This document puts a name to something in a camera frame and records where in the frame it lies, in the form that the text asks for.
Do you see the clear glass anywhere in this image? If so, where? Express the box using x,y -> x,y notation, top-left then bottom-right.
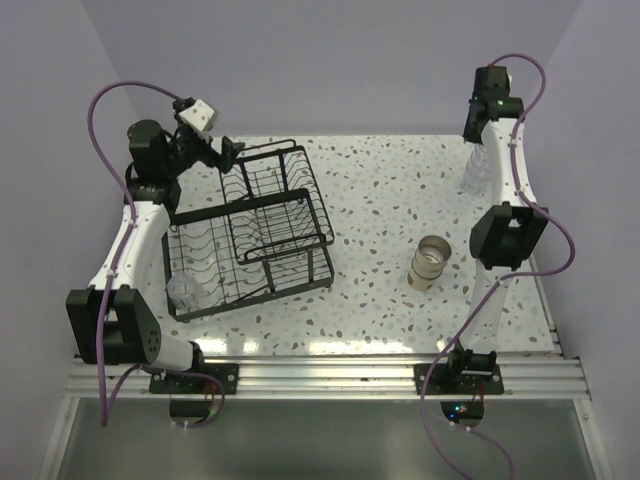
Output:
472,144 -> 488,158
166,272 -> 206,310
460,174 -> 490,196
463,160 -> 491,183
468,150 -> 490,170

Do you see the beige cup rack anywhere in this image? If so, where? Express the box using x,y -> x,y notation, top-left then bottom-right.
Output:
407,259 -> 443,291
412,235 -> 452,280

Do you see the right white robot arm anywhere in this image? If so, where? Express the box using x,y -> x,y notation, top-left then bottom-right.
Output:
445,65 -> 548,393

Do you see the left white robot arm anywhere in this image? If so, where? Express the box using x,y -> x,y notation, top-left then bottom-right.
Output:
65,120 -> 245,393

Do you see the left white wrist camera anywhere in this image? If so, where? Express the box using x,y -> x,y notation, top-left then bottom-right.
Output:
172,97 -> 219,142

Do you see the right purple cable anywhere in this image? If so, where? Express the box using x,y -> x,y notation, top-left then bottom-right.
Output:
418,52 -> 576,480

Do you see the purple cable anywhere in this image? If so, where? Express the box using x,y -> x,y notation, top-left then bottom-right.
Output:
418,52 -> 576,480
85,80 -> 224,429

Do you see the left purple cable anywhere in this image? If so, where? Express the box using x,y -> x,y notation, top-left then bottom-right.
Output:
85,80 -> 224,429

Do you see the black wire dish rack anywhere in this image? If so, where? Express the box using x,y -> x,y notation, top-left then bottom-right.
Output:
162,139 -> 335,322

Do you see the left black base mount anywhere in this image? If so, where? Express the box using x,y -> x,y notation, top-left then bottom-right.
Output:
148,363 -> 240,395

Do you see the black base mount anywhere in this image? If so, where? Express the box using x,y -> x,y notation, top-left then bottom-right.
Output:
413,348 -> 505,396
148,363 -> 240,395

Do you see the aluminium front rail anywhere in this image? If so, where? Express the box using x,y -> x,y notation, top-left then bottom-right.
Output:
64,353 -> 586,401

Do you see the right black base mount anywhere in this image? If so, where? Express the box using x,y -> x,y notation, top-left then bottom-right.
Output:
413,348 -> 505,396

